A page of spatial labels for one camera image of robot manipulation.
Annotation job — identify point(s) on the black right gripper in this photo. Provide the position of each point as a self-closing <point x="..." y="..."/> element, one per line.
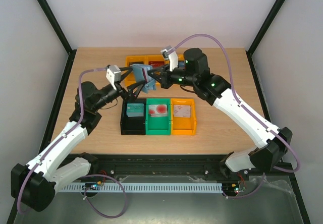
<point x="164" y="77"/>

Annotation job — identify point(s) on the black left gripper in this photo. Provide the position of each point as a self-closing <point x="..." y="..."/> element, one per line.
<point x="123" y="94"/>

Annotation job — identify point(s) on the blue leather card holder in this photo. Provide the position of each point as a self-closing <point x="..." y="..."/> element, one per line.
<point x="141" y="74"/>

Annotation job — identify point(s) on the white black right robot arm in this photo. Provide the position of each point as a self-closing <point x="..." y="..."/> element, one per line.
<point x="271" y="143"/>

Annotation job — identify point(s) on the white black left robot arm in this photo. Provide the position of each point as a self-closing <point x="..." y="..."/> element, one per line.
<point x="35" y="184"/>

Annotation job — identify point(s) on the red card in rear bin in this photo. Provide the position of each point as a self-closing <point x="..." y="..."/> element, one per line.
<point x="156" y="64"/>

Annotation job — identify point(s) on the dark card in rear bin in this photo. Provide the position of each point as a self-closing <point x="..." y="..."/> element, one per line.
<point x="136" y="62"/>

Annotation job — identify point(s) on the teal credit card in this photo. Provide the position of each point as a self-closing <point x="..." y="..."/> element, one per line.
<point x="135" y="110"/>

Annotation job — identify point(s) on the white red circle card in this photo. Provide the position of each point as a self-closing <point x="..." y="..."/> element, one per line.
<point x="158" y="110"/>

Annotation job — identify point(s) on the white patterned card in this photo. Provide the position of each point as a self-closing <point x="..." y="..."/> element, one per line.
<point x="182" y="111"/>

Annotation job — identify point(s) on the orange rear triple bin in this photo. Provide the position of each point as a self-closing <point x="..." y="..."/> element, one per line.
<point x="130" y="79"/>

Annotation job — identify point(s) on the black plastic bin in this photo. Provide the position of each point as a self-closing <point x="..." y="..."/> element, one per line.
<point x="134" y="125"/>

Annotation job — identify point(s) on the green plastic bin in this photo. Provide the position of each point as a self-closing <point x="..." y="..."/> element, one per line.
<point x="160" y="125"/>

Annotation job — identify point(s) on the orange front plastic bin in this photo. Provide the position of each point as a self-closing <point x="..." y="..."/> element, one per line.
<point x="183" y="126"/>

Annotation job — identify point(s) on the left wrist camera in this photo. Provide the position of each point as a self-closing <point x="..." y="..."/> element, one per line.
<point x="113" y="75"/>

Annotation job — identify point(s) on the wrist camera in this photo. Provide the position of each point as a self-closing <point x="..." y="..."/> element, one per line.
<point x="113" y="75"/>
<point x="169" y="54"/>

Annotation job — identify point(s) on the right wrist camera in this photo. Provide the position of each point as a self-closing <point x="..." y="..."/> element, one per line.
<point x="169" y="54"/>

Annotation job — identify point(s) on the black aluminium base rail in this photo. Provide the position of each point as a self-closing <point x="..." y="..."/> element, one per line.
<point x="206" y="167"/>

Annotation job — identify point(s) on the light blue slotted cable duct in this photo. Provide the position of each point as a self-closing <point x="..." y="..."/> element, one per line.
<point x="144" y="188"/>

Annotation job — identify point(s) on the black frame post left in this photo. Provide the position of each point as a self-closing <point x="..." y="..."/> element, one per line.
<point x="55" y="26"/>

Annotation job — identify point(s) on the black frame post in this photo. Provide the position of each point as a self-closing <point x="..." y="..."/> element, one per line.
<point x="55" y="26"/>
<point x="265" y="26"/>

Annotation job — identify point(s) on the black frame post right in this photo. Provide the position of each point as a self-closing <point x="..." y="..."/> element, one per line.
<point x="265" y="26"/>

